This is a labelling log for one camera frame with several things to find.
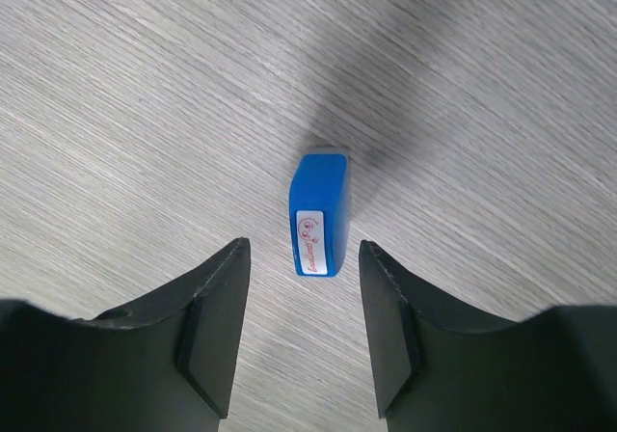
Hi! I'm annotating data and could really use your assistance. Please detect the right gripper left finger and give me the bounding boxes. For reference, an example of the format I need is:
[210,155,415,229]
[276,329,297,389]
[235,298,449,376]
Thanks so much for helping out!
[1,238,251,431]

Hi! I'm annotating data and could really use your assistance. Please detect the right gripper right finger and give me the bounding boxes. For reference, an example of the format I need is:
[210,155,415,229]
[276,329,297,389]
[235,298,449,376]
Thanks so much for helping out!
[359,241,616,431]

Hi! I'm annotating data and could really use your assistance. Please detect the blue stamp block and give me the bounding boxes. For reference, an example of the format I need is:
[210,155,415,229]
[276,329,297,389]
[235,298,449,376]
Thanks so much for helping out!
[288,147,351,278]

